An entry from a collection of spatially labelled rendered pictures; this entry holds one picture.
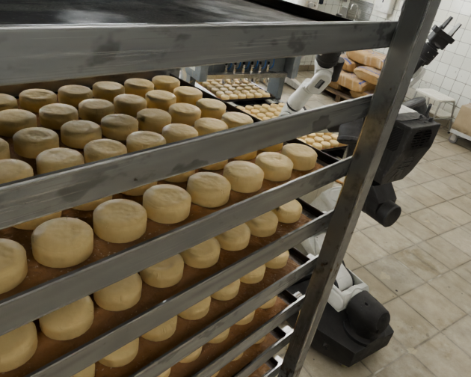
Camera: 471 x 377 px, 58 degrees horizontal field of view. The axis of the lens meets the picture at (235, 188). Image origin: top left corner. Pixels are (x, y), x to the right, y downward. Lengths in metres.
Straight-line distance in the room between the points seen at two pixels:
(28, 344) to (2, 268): 0.09
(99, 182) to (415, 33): 0.39
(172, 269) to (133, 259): 0.12
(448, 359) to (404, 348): 0.23
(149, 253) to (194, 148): 0.10
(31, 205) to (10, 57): 0.09
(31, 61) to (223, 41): 0.14
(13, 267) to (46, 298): 0.04
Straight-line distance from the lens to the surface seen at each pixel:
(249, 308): 0.61
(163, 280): 0.49
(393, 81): 0.57
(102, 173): 0.31
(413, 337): 2.70
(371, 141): 0.59
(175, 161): 0.34
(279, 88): 2.94
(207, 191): 0.46
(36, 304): 0.35
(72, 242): 0.38
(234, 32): 0.34
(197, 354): 0.65
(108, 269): 0.37
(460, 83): 6.30
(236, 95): 2.63
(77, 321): 0.44
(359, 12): 7.28
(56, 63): 0.27
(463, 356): 2.78
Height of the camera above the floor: 1.75
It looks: 31 degrees down
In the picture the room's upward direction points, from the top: 11 degrees clockwise
